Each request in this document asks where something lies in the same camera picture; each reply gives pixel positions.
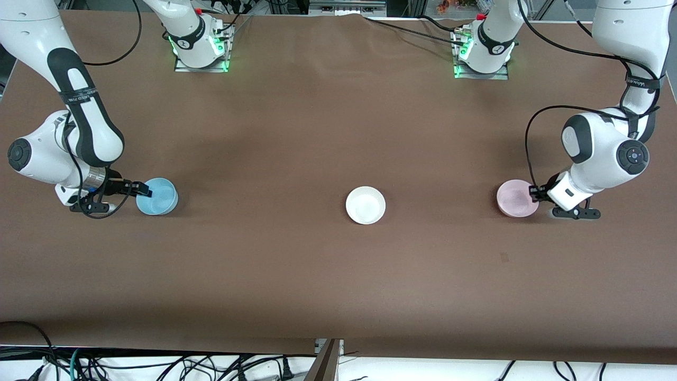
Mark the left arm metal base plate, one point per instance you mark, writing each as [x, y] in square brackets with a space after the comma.
[497, 75]

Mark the black power plug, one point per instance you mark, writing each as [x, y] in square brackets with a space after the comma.
[286, 368]

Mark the pink bowl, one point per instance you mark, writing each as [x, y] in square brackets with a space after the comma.
[515, 200]

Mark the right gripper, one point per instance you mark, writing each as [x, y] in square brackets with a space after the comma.
[113, 187]

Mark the aluminium frame profile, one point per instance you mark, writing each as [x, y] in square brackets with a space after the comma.
[325, 362]

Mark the light blue bowl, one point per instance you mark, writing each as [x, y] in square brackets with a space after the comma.
[158, 197]

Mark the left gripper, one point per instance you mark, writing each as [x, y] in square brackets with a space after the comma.
[540, 192]

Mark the orange object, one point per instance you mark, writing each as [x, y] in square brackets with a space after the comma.
[449, 5]

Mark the white bowl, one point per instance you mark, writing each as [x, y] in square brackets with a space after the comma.
[365, 205]

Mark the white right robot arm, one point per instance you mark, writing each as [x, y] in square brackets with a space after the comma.
[79, 106]

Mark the white power strip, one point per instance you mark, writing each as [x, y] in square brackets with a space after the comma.
[346, 5]

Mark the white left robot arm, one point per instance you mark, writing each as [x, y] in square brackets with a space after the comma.
[603, 148]

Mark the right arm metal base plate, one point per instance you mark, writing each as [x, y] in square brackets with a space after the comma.
[211, 69]

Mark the brown table cover cloth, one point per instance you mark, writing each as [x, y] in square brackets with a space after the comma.
[317, 132]

